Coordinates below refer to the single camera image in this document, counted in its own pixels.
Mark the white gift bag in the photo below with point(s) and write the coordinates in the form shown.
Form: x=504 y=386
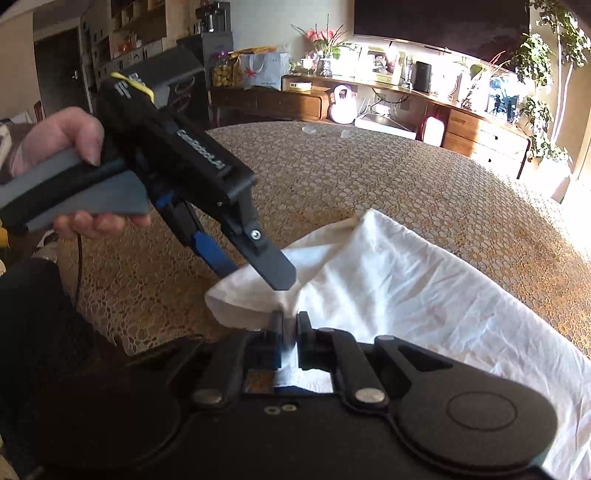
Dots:
x=264 y=69

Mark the white kettlebell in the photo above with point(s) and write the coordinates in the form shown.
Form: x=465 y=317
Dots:
x=343 y=109

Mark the yellow lace tablecloth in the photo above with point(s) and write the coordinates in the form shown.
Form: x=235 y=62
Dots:
x=142 y=288

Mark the wooden sideboard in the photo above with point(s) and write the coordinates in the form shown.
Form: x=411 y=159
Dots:
x=490 y=141

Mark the black speaker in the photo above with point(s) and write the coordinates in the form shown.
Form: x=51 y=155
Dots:
x=423 y=77

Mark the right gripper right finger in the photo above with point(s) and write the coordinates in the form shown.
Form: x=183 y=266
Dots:
x=337 y=352

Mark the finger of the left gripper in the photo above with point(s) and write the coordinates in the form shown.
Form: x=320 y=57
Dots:
x=206 y=248
x=261 y=253

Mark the left hand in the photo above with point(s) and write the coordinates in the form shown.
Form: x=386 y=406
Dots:
x=69 y=128

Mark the white printed t-shirt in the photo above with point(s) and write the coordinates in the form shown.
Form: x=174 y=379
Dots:
x=372 y=276

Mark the pink lamp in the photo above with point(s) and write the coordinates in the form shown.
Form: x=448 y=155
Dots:
x=432 y=130

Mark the potted green plant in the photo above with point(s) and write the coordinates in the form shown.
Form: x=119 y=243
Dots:
x=554 y=48

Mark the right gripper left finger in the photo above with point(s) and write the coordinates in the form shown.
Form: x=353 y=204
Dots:
x=264 y=347

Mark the white flat box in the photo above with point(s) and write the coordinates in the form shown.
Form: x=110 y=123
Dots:
x=383 y=124

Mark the pink flower plant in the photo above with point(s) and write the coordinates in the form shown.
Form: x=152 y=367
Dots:
x=325 y=47

